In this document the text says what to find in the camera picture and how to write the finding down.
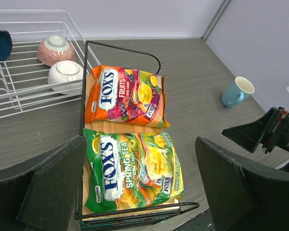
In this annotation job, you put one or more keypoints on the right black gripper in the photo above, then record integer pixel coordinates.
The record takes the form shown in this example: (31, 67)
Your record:
(270, 130)

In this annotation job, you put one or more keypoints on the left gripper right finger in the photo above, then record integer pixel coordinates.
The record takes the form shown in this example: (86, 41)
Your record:
(243, 195)

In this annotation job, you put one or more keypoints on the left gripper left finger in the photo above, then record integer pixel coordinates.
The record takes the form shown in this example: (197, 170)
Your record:
(38, 194)

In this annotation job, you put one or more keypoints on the green Fox's candy bag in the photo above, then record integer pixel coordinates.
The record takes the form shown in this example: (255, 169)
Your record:
(131, 170)

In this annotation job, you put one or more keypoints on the orange Fox's fruits candy bag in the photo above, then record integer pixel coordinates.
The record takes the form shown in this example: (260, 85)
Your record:
(126, 95)

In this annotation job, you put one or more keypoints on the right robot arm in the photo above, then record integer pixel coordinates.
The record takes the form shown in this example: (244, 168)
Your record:
(271, 130)

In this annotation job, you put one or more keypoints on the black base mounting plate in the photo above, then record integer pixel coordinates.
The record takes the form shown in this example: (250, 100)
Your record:
(202, 222)

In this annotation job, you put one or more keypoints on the light blue mug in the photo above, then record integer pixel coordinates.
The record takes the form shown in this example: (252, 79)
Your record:
(238, 91)

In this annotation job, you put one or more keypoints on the white cup in rack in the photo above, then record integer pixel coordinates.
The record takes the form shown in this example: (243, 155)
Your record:
(66, 77)

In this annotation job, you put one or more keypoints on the pink ceramic bowl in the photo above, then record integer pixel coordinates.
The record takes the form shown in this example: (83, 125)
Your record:
(55, 49)

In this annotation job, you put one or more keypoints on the dark blue plate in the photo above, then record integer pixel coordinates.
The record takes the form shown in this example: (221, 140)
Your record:
(5, 45)

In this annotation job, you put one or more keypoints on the black wire wooden shelf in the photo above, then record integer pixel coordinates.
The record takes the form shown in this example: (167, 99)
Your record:
(120, 219)

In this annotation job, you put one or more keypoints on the white wire dish rack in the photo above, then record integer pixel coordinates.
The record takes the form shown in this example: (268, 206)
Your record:
(23, 77)

